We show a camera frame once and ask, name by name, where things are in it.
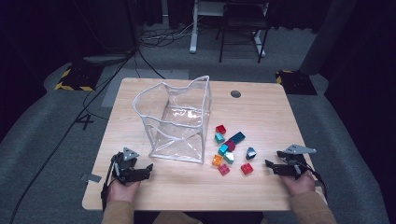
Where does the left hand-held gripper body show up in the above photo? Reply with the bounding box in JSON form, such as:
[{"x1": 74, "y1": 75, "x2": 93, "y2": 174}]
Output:
[{"x1": 110, "y1": 147, "x2": 144, "y2": 187}]

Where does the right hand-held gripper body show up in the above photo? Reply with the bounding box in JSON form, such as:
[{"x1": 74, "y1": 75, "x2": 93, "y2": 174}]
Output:
[{"x1": 283, "y1": 144, "x2": 318, "y2": 181}]

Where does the small dark blue toy block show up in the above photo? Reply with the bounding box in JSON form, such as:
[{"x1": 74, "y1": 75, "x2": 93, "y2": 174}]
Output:
[{"x1": 245, "y1": 147, "x2": 258, "y2": 161}]

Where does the transparent bag with white trim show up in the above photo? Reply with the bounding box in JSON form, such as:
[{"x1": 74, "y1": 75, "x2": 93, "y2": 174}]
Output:
[{"x1": 132, "y1": 75, "x2": 213, "y2": 164}]

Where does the long dark blue toy block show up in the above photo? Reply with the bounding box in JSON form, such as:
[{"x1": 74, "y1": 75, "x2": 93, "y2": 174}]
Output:
[{"x1": 228, "y1": 131, "x2": 247, "y2": 146}]

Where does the pile of coloured building blocks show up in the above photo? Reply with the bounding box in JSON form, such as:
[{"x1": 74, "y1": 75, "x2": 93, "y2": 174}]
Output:
[{"x1": 211, "y1": 124, "x2": 258, "y2": 176}]

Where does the person's right hand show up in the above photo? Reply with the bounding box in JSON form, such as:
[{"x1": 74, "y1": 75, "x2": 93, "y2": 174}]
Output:
[{"x1": 279, "y1": 171, "x2": 317, "y2": 197}]

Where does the person's left hand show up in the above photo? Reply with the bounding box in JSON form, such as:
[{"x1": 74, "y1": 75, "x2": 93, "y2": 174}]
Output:
[{"x1": 106, "y1": 179, "x2": 142, "y2": 203}]

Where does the grey tape piece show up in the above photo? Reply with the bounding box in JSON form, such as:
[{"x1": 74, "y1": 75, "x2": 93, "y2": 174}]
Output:
[{"x1": 80, "y1": 173, "x2": 103, "y2": 184}]

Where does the person's tan jacket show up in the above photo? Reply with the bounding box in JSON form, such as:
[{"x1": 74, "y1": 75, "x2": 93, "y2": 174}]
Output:
[{"x1": 152, "y1": 211, "x2": 204, "y2": 224}]

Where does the black chair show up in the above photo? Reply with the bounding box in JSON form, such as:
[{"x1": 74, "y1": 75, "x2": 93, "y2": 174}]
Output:
[{"x1": 216, "y1": 0, "x2": 271, "y2": 64}]

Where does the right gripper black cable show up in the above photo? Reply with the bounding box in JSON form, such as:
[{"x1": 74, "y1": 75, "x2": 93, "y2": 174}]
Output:
[{"x1": 303, "y1": 162, "x2": 329, "y2": 202}]

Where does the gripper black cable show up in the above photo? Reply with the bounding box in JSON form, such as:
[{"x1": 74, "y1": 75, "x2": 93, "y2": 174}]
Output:
[
  {"x1": 100, "y1": 155, "x2": 118, "y2": 213},
  {"x1": 303, "y1": 162, "x2": 329, "y2": 202}
]

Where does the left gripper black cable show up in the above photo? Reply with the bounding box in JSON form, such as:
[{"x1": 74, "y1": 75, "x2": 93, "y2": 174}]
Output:
[{"x1": 100, "y1": 155, "x2": 118, "y2": 213}]

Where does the long black floor cable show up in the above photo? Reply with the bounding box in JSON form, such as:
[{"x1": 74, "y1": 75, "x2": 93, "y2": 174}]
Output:
[{"x1": 8, "y1": 50, "x2": 138, "y2": 224}]

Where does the black yellow striped base plate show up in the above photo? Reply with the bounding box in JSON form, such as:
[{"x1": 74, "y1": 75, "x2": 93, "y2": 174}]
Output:
[
  {"x1": 54, "y1": 63, "x2": 104, "y2": 92},
  {"x1": 275, "y1": 69, "x2": 318, "y2": 96}
]

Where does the bundle of floor cables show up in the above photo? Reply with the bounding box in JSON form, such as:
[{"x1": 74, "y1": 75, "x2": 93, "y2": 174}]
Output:
[{"x1": 138, "y1": 17, "x2": 206, "y2": 49}]

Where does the white desk frame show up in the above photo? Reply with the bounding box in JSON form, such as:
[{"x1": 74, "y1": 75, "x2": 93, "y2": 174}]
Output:
[{"x1": 189, "y1": 0, "x2": 270, "y2": 58}]

